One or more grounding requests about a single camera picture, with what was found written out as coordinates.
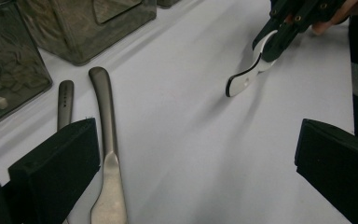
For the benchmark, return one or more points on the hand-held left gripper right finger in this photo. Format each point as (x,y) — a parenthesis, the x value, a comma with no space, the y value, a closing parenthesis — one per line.
(338,168)

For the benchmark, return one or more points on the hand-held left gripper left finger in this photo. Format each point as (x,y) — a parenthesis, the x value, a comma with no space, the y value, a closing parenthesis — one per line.
(56,168)

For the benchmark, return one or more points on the metal spoon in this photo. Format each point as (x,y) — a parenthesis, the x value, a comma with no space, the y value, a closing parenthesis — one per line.
(65,105)

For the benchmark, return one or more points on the metal table knife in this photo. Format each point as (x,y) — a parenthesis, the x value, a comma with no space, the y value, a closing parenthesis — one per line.
(107,124)

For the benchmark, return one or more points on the dark transparent plastic bin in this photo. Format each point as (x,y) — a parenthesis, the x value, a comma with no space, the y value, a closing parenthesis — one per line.
(74,37)
(12,68)
(166,2)

